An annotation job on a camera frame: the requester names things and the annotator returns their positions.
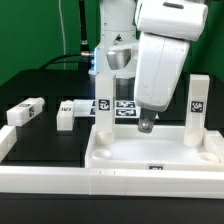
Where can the white marker base plate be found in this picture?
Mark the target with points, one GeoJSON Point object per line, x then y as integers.
{"type": "Point", "coordinates": [123, 109]}

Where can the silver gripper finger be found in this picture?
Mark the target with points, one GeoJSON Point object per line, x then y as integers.
{"type": "Point", "coordinates": [146, 120]}

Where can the white desk top tray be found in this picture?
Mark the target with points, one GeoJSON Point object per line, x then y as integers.
{"type": "Point", "coordinates": [162, 149]}

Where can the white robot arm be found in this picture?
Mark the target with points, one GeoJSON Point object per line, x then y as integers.
{"type": "Point", "coordinates": [117, 51]}

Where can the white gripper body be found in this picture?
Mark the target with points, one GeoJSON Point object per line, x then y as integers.
{"type": "Point", "coordinates": [167, 27]}

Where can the white fence wall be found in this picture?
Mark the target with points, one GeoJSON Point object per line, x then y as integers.
{"type": "Point", "coordinates": [120, 182]}
{"type": "Point", "coordinates": [8, 138]}

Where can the white left fence wall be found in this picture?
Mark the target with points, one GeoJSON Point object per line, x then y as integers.
{"type": "Point", "coordinates": [8, 138]}

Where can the white front fence wall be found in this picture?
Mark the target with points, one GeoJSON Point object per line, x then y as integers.
{"type": "Point", "coordinates": [120, 182]}

